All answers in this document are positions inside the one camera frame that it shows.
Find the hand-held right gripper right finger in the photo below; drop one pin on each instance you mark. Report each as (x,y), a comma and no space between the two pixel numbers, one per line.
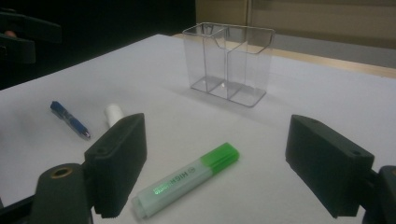
(327,165)

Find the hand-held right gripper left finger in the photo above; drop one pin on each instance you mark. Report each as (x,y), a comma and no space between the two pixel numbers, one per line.
(120,161)

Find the white cylindrical stick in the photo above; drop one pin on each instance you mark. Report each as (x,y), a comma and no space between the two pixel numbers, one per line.
(112,113)

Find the green highlighter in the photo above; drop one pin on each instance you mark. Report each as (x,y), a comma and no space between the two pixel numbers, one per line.
(174,186)

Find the blue pen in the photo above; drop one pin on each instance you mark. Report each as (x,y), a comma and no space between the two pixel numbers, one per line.
(68,118)

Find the clear plastic pen holder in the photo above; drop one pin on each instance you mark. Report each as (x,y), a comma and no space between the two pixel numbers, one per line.
(227,62)

